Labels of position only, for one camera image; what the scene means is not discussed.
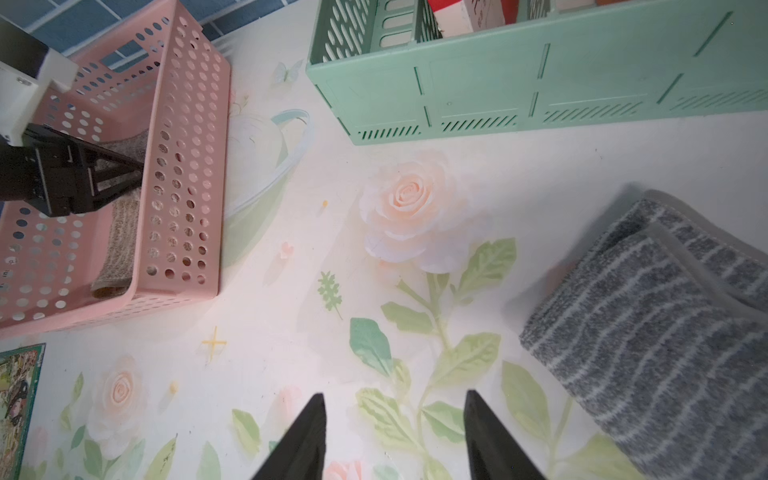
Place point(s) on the grey striped dishcloth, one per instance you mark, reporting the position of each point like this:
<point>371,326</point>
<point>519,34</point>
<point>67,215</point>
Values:
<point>659,332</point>

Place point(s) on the beige striped dishcloth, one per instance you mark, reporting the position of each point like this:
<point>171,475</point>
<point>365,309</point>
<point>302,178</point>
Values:
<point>116,274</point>

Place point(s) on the green file organizer rack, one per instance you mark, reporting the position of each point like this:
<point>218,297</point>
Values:
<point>388,76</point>

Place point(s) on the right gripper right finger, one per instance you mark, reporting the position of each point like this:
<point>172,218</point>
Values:
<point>493,453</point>

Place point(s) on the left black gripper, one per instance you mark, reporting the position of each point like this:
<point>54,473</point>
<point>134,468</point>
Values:
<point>51,171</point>

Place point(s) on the left picture book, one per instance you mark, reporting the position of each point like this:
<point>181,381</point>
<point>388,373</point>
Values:
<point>20,371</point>

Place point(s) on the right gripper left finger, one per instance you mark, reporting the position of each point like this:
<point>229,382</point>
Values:
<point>300,454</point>

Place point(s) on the pink perforated plastic basket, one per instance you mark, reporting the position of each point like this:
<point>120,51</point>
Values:
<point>154,74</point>

